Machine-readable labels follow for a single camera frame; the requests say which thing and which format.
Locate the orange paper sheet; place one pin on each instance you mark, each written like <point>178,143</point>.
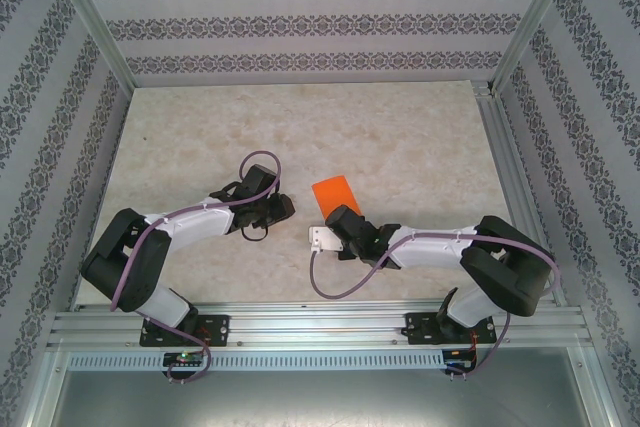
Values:
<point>335,194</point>

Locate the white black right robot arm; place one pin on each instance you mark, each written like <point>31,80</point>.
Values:
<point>435,247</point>

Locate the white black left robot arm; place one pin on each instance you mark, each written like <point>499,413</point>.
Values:
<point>200,224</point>

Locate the grey metal sheet panel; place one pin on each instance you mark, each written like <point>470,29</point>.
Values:
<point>320,402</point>

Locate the long aluminium mounting rail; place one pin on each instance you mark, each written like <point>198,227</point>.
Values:
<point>310,322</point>

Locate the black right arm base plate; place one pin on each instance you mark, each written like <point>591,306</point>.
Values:
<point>420,329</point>

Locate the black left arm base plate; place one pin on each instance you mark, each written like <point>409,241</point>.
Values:
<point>217,329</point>

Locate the aluminium side rail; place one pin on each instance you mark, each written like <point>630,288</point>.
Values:
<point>515,187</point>

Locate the aluminium frame post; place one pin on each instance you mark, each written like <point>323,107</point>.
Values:
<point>535,12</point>
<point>95,22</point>

